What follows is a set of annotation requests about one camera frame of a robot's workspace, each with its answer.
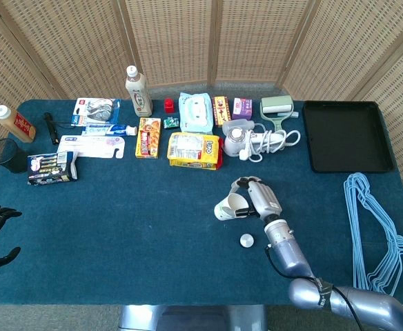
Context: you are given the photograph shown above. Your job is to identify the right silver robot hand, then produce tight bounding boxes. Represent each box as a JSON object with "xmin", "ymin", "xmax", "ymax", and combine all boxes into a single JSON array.
[{"xmin": 229, "ymin": 176, "xmax": 283, "ymax": 221}]

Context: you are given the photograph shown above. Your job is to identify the white floral paper cup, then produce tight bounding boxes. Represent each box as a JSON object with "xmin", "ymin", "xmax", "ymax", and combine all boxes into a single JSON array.
[{"xmin": 213, "ymin": 192, "xmax": 250, "ymax": 221}]

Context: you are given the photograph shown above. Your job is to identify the black mesh pen cup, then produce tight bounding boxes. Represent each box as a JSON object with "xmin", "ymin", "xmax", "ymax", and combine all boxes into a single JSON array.
[{"xmin": 0, "ymin": 137, "xmax": 29, "ymax": 174}]

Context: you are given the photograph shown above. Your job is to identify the yellow Lipo snack bag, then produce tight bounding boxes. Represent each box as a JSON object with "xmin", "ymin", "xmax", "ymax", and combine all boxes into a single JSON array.
[{"xmin": 166, "ymin": 132, "xmax": 224, "ymax": 171}]

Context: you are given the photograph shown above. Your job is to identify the small purple box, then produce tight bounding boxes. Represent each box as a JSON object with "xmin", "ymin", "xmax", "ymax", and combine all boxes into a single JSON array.
[{"xmin": 232, "ymin": 97, "xmax": 253, "ymax": 121}]

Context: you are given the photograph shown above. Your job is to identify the green lint roller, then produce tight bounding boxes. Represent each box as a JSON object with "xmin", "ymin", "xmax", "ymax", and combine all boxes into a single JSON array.
[{"xmin": 259, "ymin": 95, "xmax": 299, "ymax": 131}]

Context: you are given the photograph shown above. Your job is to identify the narrow red yellow box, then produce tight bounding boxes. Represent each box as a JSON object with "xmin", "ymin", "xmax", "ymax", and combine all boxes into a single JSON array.
[{"xmin": 213, "ymin": 96, "xmax": 233, "ymax": 128}]

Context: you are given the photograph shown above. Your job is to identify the dark blue snack packet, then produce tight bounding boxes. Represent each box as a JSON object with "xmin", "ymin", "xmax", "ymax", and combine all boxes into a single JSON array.
[{"xmin": 27, "ymin": 150, "xmax": 79, "ymax": 186}]

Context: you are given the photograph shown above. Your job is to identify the black plastic tray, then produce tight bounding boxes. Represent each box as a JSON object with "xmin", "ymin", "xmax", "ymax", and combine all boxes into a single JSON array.
[{"xmin": 302, "ymin": 100, "xmax": 395, "ymax": 174}]

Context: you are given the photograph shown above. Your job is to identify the light blue wet wipes pack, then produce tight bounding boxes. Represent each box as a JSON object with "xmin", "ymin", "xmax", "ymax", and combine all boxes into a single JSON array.
[{"xmin": 178, "ymin": 91, "xmax": 214, "ymax": 134}]

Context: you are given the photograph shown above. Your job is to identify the brown bottle with red label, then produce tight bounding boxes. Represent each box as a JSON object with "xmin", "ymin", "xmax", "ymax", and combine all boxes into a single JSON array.
[{"xmin": 0, "ymin": 105, "xmax": 37, "ymax": 143}]

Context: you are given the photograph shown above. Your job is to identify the blue carpet table cloth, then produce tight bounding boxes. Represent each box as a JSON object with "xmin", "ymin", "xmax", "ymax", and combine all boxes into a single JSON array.
[{"xmin": 0, "ymin": 99, "xmax": 403, "ymax": 306}]

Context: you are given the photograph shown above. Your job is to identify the yellow orange food box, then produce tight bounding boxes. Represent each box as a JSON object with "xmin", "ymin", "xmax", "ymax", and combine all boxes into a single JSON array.
[{"xmin": 135, "ymin": 117, "xmax": 162, "ymax": 159}]

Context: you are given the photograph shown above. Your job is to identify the silver-blue robot torso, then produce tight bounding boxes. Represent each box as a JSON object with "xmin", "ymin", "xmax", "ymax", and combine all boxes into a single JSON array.
[{"xmin": 117, "ymin": 304, "xmax": 268, "ymax": 331}]

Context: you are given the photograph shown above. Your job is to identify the white toothbrush card package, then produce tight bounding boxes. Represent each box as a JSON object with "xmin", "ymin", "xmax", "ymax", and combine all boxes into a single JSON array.
[{"xmin": 57, "ymin": 134, "xmax": 126, "ymax": 159}]

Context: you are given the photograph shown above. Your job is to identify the milk tea bottle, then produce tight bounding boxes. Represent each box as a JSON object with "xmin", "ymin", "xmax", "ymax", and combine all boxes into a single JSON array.
[{"xmin": 124, "ymin": 65, "xmax": 154, "ymax": 117}]

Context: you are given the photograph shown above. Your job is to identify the blue white toothpaste tube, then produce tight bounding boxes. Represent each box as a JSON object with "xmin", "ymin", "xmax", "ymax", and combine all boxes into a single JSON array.
[{"xmin": 81, "ymin": 123, "xmax": 138, "ymax": 137}]

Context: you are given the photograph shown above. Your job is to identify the clear blister pack red label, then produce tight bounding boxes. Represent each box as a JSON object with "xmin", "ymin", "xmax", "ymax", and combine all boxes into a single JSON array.
[{"xmin": 70, "ymin": 97, "xmax": 122, "ymax": 126}]

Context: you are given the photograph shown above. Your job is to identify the wicker folding screen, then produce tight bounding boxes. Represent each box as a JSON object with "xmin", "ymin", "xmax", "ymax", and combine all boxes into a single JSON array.
[{"xmin": 0, "ymin": 0, "xmax": 403, "ymax": 225}]

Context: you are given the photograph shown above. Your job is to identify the white power cable with plug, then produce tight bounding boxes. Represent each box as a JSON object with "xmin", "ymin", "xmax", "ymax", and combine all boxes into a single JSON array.
[{"xmin": 239, "ymin": 129, "xmax": 302, "ymax": 163}]

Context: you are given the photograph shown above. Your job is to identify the white hair dryer with cord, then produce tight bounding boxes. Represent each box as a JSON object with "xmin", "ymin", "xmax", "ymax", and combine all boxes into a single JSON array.
[{"xmin": 222, "ymin": 127, "xmax": 288, "ymax": 160}]

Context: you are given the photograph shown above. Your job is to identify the blue wire hangers bundle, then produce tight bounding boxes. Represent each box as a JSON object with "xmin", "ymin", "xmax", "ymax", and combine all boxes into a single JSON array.
[{"xmin": 343, "ymin": 172, "xmax": 403, "ymax": 297}]

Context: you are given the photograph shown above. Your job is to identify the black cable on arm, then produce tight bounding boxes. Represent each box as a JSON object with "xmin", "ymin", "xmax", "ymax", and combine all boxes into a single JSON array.
[{"xmin": 264, "ymin": 243, "xmax": 366, "ymax": 331}]

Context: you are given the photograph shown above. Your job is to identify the black pen with lanyard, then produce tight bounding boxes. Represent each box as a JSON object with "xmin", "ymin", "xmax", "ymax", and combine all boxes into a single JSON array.
[{"xmin": 43, "ymin": 112, "xmax": 73, "ymax": 146}]

